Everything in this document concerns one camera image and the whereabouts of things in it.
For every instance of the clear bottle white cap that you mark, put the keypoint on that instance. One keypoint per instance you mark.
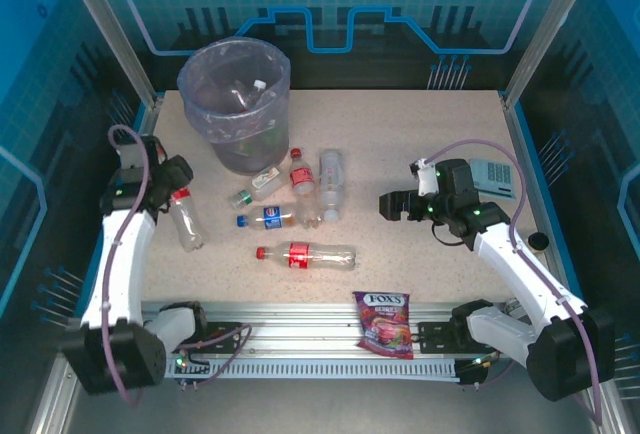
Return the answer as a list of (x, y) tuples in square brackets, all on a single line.
[(245, 96)]

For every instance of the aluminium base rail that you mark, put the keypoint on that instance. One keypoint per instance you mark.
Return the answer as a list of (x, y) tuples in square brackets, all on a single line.
[(300, 326)]

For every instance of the teal desk calculator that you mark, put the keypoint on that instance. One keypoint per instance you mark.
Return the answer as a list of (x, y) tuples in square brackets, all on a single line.
[(495, 176)]

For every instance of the small cola bottle red cap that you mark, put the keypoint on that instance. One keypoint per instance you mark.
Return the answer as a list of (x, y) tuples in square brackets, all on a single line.
[(302, 179), (186, 221)]

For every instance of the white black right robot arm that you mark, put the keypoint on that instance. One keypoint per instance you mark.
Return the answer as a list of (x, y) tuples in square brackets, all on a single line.
[(530, 274)]

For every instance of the small black round cap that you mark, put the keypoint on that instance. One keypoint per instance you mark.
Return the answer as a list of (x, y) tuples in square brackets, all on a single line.
[(538, 240)]

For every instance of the small bottle green cap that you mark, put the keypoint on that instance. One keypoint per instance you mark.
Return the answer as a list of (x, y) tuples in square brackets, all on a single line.
[(262, 181)]

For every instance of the bin with clear plastic liner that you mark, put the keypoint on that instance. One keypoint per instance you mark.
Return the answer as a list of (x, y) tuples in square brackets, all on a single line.
[(235, 69)]

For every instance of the purple candy bag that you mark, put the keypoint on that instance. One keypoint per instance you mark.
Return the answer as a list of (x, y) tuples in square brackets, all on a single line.
[(385, 324)]

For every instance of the aluminium frame post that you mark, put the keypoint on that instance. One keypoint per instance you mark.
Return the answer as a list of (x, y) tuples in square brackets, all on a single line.
[(115, 34), (545, 29)]

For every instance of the large cola bottle red cap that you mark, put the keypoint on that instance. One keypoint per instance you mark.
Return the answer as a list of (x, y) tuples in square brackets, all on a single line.
[(310, 255)]

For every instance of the clear bottle pale cap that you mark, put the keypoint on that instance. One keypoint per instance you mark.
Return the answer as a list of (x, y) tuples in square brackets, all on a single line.
[(331, 179)]

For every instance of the pepsi bottle blue cap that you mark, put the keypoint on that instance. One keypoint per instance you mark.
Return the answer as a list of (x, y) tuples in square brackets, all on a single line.
[(272, 216)]

